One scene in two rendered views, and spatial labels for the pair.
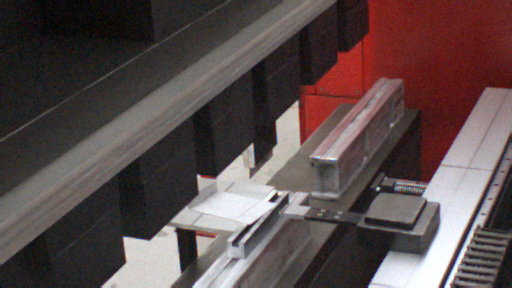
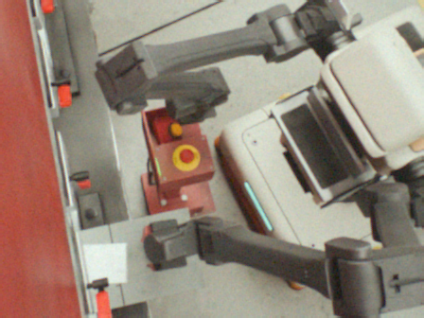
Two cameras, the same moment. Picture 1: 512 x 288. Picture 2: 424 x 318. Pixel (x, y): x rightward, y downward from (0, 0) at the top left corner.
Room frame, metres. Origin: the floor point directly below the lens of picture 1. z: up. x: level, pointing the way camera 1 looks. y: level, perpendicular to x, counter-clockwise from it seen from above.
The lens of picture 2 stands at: (1.71, 0.06, 2.50)
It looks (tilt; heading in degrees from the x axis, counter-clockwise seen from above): 73 degrees down; 137
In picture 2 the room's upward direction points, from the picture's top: 6 degrees clockwise
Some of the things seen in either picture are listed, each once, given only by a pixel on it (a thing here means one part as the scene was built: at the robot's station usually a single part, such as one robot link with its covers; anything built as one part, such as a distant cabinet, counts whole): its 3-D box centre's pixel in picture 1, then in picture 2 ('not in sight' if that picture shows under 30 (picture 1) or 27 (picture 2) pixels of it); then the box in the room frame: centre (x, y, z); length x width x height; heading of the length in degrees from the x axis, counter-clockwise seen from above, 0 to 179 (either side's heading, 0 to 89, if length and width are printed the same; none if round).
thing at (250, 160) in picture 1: (260, 141); not in sight; (1.52, -0.01, 1.13); 0.10 x 0.02 x 0.10; 155
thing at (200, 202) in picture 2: not in sight; (178, 191); (1.39, 0.43, 0.06); 0.25 x 0.20 x 0.12; 67
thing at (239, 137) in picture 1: (207, 104); (44, 171); (1.36, 0.06, 1.26); 0.15 x 0.09 x 0.17; 155
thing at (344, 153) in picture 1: (361, 133); not in sight; (2.02, -0.24, 0.92); 0.50 x 0.06 x 0.10; 155
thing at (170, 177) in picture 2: not in sight; (177, 145); (1.38, 0.40, 0.75); 0.20 x 0.16 x 0.18; 157
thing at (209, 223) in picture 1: (188, 201); (139, 259); (1.58, 0.12, 1.00); 0.26 x 0.18 x 0.01; 65
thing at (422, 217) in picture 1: (355, 214); not in sight; (1.45, -0.16, 1.01); 0.26 x 0.12 x 0.05; 65
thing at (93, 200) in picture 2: not in sight; (99, 255); (1.51, 0.06, 0.89); 0.30 x 0.05 x 0.03; 155
